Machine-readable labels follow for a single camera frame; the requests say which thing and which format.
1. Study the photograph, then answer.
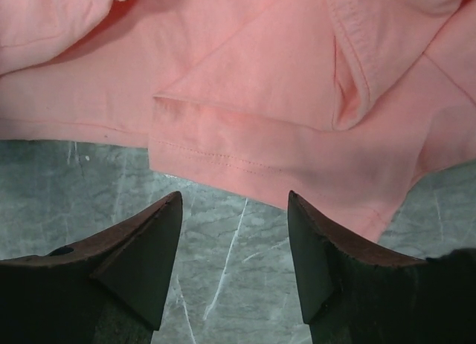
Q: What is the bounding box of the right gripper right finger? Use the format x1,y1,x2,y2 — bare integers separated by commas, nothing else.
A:
288,192,475,343

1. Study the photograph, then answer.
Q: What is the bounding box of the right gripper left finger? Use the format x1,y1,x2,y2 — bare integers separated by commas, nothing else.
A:
1,192,182,343

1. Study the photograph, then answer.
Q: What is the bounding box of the pink t shirt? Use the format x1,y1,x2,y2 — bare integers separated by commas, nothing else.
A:
1,0,475,241

